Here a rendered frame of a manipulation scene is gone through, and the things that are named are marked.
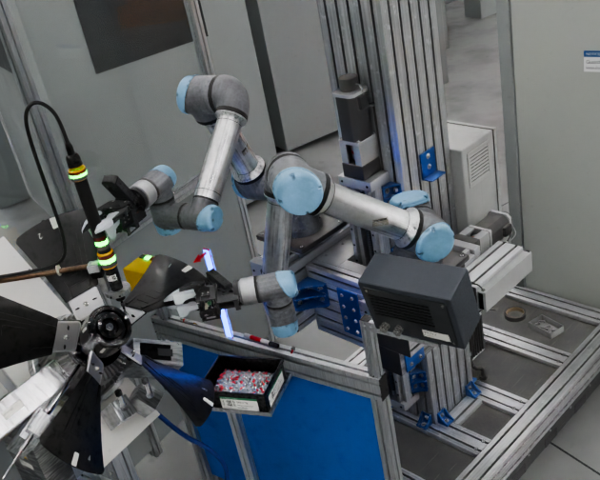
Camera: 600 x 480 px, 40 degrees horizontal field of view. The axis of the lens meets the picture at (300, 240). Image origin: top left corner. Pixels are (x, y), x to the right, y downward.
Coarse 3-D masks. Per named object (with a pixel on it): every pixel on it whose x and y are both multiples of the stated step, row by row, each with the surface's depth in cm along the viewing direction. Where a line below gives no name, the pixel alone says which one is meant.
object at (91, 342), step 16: (96, 320) 211; (112, 320) 213; (128, 320) 214; (80, 336) 212; (96, 336) 208; (112, 336) 210; (128, 336) 212; (80, 352) 215; (96, 352) 211; (112, 352) 212
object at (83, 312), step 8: (96, 288) 218; (80, 296) 218; (88, 296) 218; (96, 296) 217; (72, 304) 219; (80, 304) 218; (96, 304) 217; (104, 304) 217; (80, 312) 218; (88, 312) 217
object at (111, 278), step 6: (66, 144) 198; (72, 150) 198; (66, 156) 199; (72, 156) 198; (78, 156) 199; (72, 162) 199; (78, 162) 199; (72, 168) 199; (108, 270) 214; (114, 270) 214; (108, 276) 214; (114, 276) 215; (108, 282) 216; (114, 282) 215; (120, 282) 217; (114, 288) 216; (120, 288) 217; (120, 300) 219
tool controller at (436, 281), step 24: (384, 264) 209; (408, 264) 206; (432, 264) 203; (360, 288) 209; (384, 288) 203; (408, 288) 200; (432, 288) 198; (456, 288) 195; (384, 312) 210; (408, 312) 205; (432, 312) 200; (456, 312) 197; (432, 336) 207; (456, 336) 202
